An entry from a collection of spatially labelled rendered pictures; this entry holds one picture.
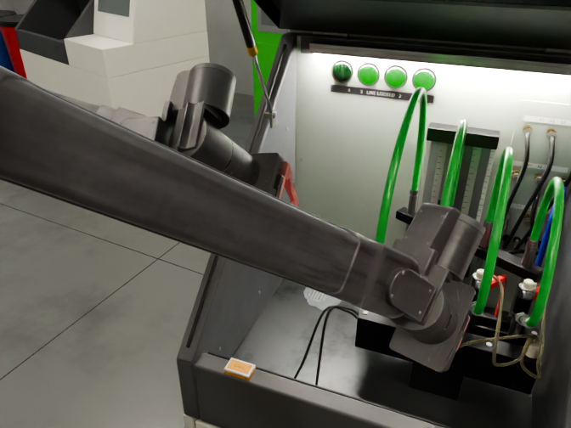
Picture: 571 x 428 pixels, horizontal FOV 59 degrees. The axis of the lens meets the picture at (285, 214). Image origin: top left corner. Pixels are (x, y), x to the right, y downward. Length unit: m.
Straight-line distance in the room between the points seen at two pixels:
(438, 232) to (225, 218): 0.23
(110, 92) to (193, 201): 3.25
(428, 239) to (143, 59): 3.28
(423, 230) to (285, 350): 0.73
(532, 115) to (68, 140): 0.98
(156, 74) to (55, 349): 2.00
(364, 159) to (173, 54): 2.72
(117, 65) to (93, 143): 3.26
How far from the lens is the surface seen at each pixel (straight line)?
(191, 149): 0.57
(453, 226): 0.52
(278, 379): 0.97
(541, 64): 1.11
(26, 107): 0.30
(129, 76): 3.63
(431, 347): 0.61
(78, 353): 2.52
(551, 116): 1.16
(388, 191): 0.77
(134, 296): 2.75
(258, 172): 0.64
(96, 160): 0.31
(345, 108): 1.20
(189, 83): 0.63
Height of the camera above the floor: 1.67
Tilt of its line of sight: 30 degrees down
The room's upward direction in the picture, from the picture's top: straight up
